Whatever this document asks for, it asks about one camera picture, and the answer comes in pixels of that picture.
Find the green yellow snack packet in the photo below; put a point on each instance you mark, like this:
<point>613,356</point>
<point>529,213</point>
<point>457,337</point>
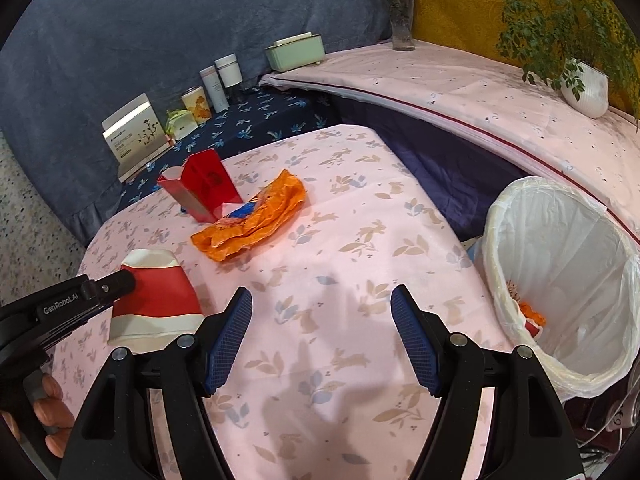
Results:
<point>179,124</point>

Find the orange plastic bag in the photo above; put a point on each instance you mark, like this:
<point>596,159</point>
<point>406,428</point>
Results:
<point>277,204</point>

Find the pink dotted shelf cloth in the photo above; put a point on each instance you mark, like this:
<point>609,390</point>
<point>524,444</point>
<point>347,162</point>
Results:
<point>486,103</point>

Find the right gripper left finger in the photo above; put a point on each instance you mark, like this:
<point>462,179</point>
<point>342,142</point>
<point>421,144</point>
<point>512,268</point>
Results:
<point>113,436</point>

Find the orange floral tin can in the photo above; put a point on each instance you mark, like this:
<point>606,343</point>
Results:
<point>195,101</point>

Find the white lined trash bin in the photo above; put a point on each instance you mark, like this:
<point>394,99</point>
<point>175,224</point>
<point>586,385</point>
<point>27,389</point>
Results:
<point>564,280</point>

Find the white cylindrical jar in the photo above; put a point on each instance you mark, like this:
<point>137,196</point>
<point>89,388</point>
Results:
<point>229,70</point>

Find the white booklet display box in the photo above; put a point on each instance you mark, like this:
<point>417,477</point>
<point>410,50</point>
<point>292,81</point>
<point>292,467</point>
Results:
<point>135,136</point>

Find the person's left hand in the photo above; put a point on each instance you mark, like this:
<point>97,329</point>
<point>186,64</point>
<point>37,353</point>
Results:
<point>53,413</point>

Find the squashed red paper cup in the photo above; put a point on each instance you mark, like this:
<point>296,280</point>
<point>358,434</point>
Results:
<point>163,305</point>

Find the green plant white pot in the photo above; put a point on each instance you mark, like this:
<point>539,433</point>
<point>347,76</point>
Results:
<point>556,41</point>

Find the blue velvet backdrop cloth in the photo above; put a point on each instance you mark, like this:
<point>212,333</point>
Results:
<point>69,64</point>

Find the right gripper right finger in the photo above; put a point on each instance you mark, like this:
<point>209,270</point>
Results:
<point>529,435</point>

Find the mint green tissue box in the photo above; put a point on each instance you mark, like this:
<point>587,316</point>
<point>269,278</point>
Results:
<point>295,51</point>

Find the blue wrapper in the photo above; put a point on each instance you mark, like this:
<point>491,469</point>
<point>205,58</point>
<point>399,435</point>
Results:
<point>244,211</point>

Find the navy floral cloth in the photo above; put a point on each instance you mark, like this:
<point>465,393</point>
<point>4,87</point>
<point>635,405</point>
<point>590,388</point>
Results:
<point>265,116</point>

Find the tall white bottle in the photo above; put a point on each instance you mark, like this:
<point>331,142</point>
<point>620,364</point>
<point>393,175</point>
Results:
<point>214,88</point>

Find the red card envelope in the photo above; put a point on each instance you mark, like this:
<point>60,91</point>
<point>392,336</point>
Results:
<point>201,186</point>

